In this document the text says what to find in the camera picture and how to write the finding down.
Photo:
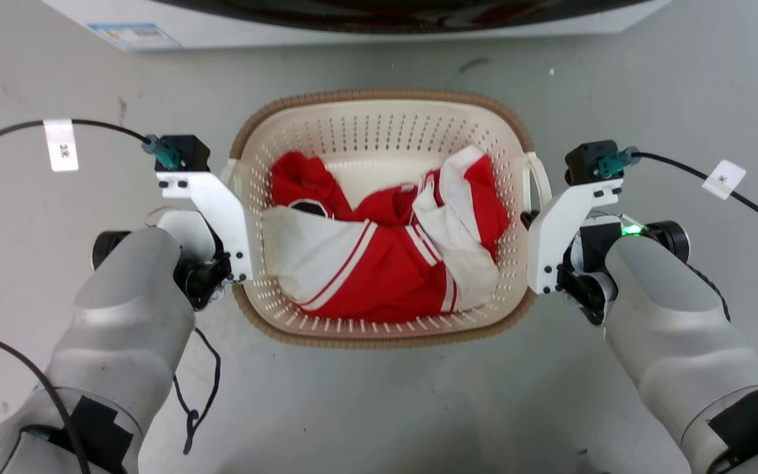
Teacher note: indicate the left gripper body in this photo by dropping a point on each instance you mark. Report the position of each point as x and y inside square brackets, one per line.
[200, 276]

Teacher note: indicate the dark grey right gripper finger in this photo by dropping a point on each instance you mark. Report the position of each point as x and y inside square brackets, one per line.
[530, 218]

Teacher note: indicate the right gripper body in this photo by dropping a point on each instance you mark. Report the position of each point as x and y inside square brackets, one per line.
[589, 270]

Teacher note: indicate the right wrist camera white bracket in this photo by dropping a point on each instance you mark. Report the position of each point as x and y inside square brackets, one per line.
[560, 230]

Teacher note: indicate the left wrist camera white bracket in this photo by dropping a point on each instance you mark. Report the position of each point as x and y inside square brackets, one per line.
[221, 204]

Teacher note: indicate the black tape patch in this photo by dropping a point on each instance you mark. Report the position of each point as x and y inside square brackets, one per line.
[96, 434]
[754, 421]

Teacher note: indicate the white washing machine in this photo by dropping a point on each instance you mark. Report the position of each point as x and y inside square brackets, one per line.
[76, 16]

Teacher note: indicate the red and white garment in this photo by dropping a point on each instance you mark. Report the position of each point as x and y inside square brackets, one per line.
[379, 263]

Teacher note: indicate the cream perforated plastic laundry basket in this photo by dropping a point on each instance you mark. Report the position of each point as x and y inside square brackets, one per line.
[379, 131]

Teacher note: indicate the dark glass washing machine door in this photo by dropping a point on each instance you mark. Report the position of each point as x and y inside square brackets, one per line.
[405, 14]

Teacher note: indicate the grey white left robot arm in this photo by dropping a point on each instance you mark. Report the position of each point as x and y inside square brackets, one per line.
[122, 329]

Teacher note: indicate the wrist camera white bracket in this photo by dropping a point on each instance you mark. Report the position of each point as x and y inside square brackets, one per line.
[560, 230]
[221, 204]

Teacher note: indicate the blue energy label sticker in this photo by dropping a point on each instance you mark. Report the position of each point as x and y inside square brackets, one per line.
[134, 36]

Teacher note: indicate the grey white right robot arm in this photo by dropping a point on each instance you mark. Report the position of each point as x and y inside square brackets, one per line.
[675, 316]

